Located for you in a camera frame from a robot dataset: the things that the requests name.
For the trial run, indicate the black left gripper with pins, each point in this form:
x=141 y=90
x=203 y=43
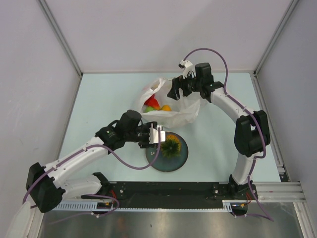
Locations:
x=146 y=126

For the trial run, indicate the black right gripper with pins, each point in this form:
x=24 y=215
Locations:
x=179 y=83

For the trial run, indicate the white plastic bag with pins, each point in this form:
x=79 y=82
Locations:
x=184 y=111

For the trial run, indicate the fake red pepper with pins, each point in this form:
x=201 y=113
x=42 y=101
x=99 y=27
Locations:
x=152 y=102

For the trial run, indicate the fake pineapple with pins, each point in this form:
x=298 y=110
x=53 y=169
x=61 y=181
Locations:
x=172 y=146

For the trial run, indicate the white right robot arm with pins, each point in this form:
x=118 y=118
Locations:
x=251 y=127

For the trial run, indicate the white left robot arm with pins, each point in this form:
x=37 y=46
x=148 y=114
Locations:
x=50 y=184

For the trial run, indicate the fake orange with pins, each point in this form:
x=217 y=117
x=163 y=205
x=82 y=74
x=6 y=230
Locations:
x=166 y=108

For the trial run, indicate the fake green apple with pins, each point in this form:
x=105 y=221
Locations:
x=149 y=109

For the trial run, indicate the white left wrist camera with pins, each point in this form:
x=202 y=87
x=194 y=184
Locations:
x=157 y=134

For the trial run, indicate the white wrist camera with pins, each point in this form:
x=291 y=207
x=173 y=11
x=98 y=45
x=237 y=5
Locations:
x=187 y=67
x=157 y=134

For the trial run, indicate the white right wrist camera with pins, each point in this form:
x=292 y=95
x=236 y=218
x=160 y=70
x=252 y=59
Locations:
x=187 y=67

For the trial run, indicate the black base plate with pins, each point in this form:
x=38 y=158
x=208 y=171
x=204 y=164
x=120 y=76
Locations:
x=175 y=195

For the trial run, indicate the white slotted cable duct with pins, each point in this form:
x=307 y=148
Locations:
x=94 y=206

